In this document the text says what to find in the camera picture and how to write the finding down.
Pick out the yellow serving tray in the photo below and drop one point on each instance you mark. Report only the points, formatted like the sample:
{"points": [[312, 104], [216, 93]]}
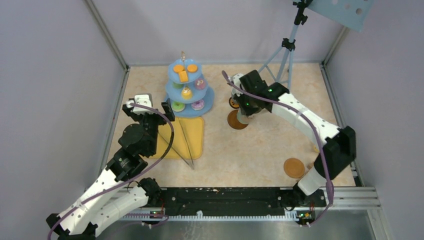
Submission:
{"points": [[194, 130]]}

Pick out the dark brown wooden saucer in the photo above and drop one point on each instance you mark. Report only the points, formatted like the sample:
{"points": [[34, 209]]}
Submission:
{"points": [[233, 121]]}

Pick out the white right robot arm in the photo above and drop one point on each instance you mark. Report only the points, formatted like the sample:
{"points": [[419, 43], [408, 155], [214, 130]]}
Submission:
{"points": [[336, 145]]}

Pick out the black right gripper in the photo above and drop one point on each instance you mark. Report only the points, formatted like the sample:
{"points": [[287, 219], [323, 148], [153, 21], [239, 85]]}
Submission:
{"points": [[246, 111]]}

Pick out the green glazed donut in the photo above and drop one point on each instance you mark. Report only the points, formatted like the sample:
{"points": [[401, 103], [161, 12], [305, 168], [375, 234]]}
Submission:
{"points": [[178, 106]]}

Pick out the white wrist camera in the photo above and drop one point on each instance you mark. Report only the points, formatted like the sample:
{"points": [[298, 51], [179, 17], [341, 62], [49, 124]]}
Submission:
{"points": [[140, 104], [235, 79]]}

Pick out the black and yellow round coaster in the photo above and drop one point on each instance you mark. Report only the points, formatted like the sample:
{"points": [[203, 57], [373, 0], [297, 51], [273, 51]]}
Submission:
{"points": [[233, 104]]}

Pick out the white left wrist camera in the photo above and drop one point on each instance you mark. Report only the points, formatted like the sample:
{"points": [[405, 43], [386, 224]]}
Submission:
{"points": [[140, 104]]}

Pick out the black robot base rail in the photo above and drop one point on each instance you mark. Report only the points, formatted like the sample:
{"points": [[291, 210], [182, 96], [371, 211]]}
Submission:
{"points": [[268, 197]]}

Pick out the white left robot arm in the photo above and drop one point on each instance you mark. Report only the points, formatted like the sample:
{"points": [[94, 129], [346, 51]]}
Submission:
{"points": [[93, 212]]}

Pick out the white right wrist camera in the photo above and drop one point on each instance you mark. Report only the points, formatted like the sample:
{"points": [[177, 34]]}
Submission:
{"points": [[235, 79]]}

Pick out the cream cup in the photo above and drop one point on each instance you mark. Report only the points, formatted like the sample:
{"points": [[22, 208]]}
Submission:
{"points": [[245, 120]]}

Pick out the purple donut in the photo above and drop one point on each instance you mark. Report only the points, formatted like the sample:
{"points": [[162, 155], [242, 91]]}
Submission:
{"points": [[198, 105]]}

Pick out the green cupcake with topping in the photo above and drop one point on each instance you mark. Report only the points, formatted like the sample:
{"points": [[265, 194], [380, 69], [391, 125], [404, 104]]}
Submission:
{"points": [[177, 85]]}

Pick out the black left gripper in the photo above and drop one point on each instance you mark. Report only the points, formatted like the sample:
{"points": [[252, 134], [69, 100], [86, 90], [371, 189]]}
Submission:
{"points": [[138, 117]]}

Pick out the light blue tripod stand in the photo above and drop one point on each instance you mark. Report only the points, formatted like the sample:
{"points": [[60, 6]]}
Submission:
{"points": [[285, 72]]}

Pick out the light blue perforated panel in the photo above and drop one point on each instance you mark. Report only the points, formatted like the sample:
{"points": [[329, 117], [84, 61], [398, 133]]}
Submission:
{"points": [[349, 13]]}

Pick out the light brown wooden coaster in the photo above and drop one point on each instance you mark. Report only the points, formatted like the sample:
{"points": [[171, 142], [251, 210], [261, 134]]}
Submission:
{"points": [[294, 168]]}

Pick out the blue three-tier cake stand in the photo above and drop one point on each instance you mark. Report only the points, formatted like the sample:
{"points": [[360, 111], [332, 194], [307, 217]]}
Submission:
{"points": [[173, 94]]}

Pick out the wooden sugar cubes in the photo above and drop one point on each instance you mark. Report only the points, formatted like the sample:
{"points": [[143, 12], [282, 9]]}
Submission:
{"points": [[310, 166]]}

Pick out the yellow cupcake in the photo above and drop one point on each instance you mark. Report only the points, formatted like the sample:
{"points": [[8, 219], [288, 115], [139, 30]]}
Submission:
{"points": [[186, 93]]}

